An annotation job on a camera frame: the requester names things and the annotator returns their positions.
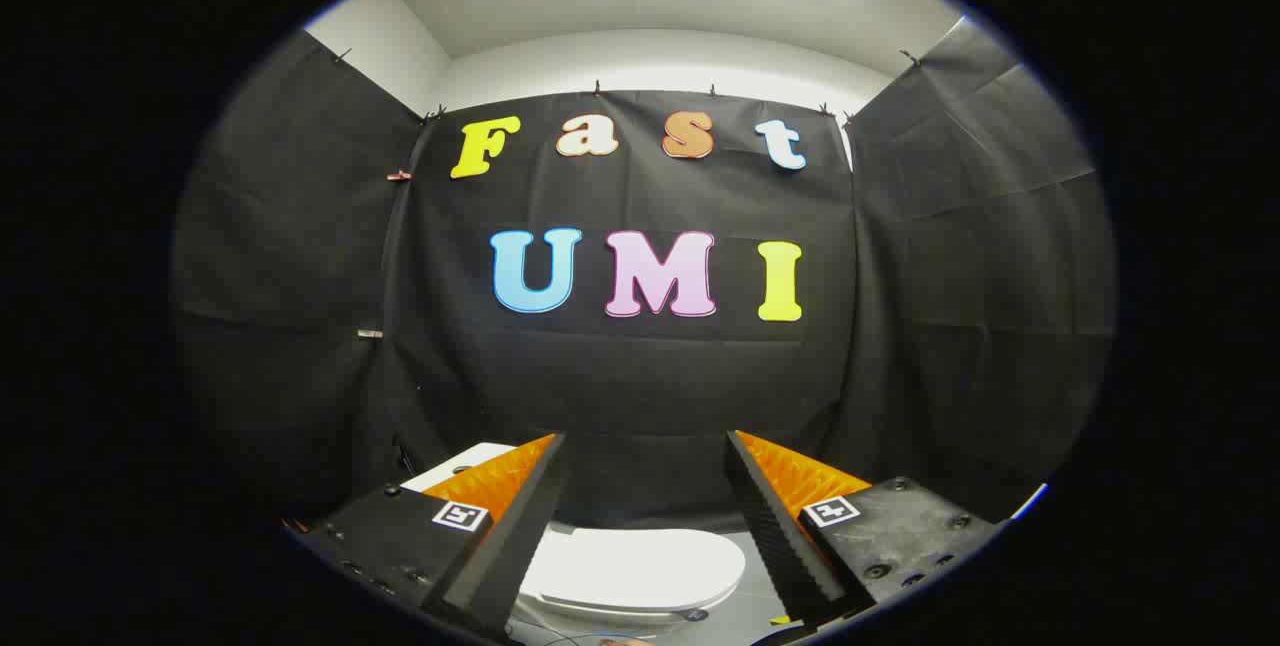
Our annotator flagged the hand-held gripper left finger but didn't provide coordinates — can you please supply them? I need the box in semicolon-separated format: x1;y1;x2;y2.
285;431;572;642

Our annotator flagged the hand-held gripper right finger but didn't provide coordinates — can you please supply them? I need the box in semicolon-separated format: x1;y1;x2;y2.
724;429;1011;630

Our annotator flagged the white toilet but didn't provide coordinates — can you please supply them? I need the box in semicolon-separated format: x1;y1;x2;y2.
400;442;747;629

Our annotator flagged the white toilet lid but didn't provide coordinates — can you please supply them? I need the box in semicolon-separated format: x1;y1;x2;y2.
520;526;747;617

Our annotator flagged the black backdrop cloth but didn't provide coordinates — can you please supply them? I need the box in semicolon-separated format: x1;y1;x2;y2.
172;21;1117;533

